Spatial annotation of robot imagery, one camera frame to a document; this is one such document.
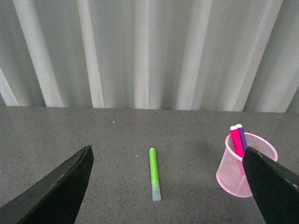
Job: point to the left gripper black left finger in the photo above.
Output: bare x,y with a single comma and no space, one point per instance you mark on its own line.
55,199

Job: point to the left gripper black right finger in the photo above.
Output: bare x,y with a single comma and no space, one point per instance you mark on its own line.
275,188

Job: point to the pink marker pen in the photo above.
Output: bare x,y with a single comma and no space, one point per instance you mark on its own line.
237,142

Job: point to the purple marker pen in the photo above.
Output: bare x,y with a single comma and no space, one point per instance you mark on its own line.
242,136

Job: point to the pink mesh pen cup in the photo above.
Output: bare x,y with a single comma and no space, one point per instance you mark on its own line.
231,175

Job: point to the green marker pen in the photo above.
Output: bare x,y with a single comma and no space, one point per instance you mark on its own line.
156,193

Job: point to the white pleated curtain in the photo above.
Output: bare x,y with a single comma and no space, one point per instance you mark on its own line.
223,55

